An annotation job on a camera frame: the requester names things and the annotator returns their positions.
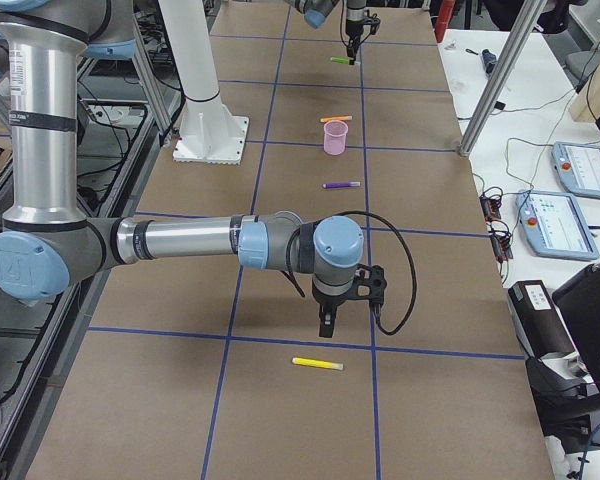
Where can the purple marker pen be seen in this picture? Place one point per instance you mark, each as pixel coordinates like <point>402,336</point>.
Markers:
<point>341,185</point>

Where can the yellow marker pen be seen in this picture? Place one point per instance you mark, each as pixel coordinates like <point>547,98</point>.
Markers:
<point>316,363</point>

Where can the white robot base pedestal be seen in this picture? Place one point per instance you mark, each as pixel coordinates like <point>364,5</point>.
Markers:
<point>208,131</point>

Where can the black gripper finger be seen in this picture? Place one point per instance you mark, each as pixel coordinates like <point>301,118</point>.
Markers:
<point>352,52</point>
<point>327,323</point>

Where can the teach pendant near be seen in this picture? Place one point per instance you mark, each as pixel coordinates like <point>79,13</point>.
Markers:
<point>554,225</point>

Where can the orange marker pen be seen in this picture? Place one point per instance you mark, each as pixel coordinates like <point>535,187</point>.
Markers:
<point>342,118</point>

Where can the black label printer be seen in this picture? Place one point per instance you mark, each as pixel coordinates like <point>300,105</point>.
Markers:
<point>539,328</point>

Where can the aluminium frame post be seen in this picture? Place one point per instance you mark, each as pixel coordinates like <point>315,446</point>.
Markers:
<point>516,40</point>

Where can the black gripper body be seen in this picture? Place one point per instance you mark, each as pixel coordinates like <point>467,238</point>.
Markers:
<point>328,301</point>
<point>351,26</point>

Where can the teach pendant far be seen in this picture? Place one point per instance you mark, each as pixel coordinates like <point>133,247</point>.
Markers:
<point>578,168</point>

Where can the green marker pen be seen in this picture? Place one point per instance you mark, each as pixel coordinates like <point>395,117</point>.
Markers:
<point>341,60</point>

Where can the pink mesh pen holder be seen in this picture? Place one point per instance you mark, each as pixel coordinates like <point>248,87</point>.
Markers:
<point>335,133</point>

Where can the teach pendant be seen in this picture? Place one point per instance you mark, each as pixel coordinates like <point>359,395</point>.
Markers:
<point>554,225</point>
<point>578,168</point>

